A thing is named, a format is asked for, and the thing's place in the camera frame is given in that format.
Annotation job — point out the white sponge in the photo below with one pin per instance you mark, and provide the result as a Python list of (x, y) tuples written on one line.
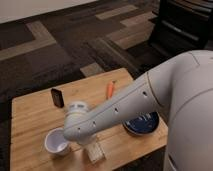
[(95, 152)]

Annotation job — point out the white ceramic cup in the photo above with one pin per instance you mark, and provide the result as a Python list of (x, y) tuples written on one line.
[(55, 143)]

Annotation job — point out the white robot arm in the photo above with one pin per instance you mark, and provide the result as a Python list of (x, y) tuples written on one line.
[(184, 86)]

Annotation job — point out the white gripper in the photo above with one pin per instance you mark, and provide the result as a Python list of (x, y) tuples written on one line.
[(87, 140)]

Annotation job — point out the black chair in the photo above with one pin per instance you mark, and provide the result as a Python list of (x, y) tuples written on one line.
[(182, 25)]

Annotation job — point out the dark blue bowl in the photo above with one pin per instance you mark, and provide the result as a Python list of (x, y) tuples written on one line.
[(144, 124)]

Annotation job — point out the orange carrot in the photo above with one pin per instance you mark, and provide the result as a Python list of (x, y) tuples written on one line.
[(110, 89)]

